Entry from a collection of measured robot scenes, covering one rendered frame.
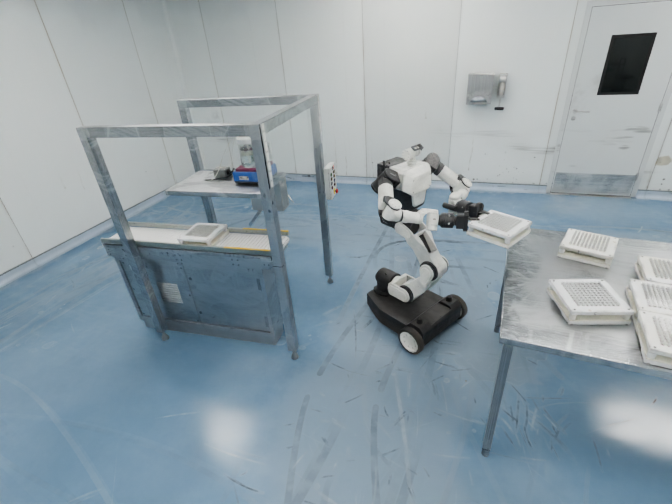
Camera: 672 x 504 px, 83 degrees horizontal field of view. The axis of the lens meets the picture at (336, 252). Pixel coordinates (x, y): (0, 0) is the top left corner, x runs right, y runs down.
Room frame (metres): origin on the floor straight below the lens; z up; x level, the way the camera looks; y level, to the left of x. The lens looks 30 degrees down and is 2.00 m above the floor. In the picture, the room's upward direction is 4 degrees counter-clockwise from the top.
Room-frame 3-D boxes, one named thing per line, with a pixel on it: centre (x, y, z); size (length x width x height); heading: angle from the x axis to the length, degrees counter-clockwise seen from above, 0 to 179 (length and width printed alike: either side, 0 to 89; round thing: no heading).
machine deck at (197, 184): (2.26, 0.64, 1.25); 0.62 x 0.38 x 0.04; 73
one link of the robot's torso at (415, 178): (2.40, -0.49, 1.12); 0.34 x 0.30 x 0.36; 129
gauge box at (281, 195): (2.33, 0.40, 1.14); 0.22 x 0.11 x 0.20; 73
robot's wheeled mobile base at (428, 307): (2.34, -0.53, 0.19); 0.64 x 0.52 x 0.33; 39
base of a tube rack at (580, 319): (1.32, -1.11, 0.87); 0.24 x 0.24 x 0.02; 83
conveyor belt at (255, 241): (2.38, 0.99, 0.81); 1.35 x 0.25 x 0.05; 73
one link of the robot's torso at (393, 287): (2.36, -0.51, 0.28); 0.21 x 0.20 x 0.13; 39
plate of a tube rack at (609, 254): (1.77, -1.39, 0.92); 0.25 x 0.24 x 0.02; 140
